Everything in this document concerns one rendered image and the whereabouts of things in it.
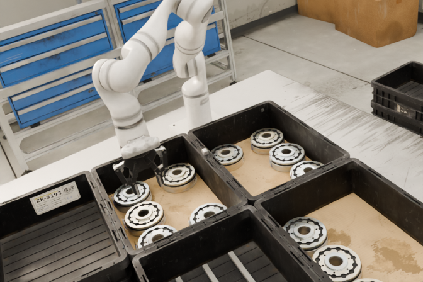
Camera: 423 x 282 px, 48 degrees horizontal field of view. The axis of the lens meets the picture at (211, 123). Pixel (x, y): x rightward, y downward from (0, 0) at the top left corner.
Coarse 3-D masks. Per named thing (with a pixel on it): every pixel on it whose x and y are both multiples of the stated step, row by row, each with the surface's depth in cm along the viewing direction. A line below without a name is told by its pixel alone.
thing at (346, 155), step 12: (252, 108) 149; (276, 108) 146; (216, 120) 146; (300, 120) 138; (192, 132) 142; (312, 132) 131; (336, 144) 125; (348, 156) 120; (324, 168) 117; (264, 192) 113; (252, 204) 112
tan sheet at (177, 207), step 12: (156, 180) 141; (156, 192) 136; (168, 192) 135; (192, 192) 133; (204, 192) 132; (168, 204) 131; (180, 204) 130; (192, 204) 129; (204, 204) 128; (120, 216) 129; (168, 216) 126; (180, 216) 125; (180, 228) 121; (132, 240) 120
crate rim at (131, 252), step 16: (192, 144) 136; (112, 160) 136; (208, 160) 128; (96, 176) 130; (224, 176) 121; (240, 192) 114; (112, 208) 117; (192, 224) 107; (128, 240) 106; (160, 240) 105; (128, 256) 104
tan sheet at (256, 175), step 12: (240, 144) 150; (252, 156) 144; (264, 156) 143; (240, 168) 139; (252, 168) 138; (264, 168) 137; (240, 180) 134; (252, 180) 134; (264, 180) 133; (276, 180) 132; (288, 180) 131; (252, 192) 129
